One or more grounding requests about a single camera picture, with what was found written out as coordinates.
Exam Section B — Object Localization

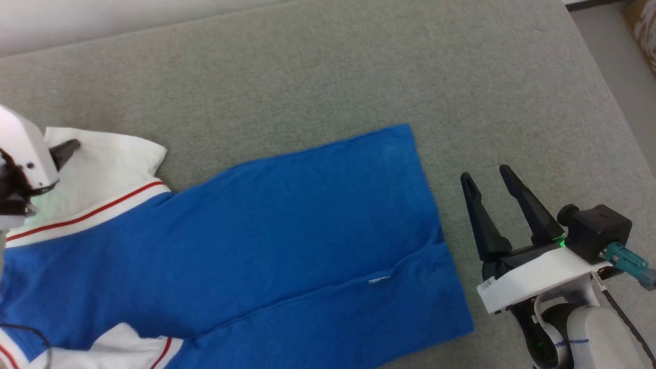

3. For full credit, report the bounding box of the black left camera cable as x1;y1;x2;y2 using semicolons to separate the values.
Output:
0;323;53;369

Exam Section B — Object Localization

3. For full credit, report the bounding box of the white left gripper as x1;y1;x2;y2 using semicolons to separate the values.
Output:
0;105;81;192

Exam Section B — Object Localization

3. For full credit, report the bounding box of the blue white sports shirt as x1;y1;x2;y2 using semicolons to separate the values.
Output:
0;123;475;369

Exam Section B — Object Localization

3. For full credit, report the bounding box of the teal right camera connector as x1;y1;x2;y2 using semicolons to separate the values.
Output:
599;242;656;291

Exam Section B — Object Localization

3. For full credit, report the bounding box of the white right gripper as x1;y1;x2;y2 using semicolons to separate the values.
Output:
460;164;613;315

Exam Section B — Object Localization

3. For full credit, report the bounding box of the dark baseboard strip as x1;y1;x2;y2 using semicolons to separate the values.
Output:
564;0;625;12

